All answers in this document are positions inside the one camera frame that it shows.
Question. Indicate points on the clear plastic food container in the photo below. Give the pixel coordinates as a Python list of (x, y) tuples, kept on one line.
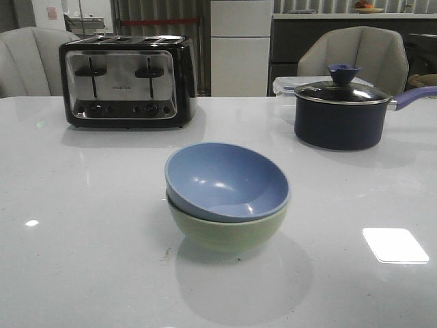
[(284, 86)]

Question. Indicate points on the beige chair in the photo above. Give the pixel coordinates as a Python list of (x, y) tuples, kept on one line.
[(379, 52), (30, 61)]

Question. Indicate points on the fruit plate on counter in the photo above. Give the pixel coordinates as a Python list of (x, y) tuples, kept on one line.
[(365, 7)]

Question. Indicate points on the glass pot lid blue knob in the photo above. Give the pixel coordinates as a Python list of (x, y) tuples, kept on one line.
[(341, 90)]

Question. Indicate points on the green bowl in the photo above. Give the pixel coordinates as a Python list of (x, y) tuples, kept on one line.
[(227, 237)]

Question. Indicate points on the beige chair left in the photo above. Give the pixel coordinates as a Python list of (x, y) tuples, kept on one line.
[(30, 61)]

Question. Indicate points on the beige chair right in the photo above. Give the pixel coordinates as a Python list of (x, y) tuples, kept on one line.
[(379, 52)]

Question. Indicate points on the dark kitchen counter cabinet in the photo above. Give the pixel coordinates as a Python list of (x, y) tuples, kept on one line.
[(293, 34)]

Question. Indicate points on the blue bowl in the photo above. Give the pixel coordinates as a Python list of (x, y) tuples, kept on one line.
[(222, 182)]

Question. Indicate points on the dark blue saucepan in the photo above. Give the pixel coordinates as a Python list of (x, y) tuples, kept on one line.
[(346, 127)]

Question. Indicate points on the black and silver toaster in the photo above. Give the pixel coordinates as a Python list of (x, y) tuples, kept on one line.
[(129, 81)]

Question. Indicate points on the white refrigerator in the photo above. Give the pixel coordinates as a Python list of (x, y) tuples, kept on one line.
[(240, 47)]

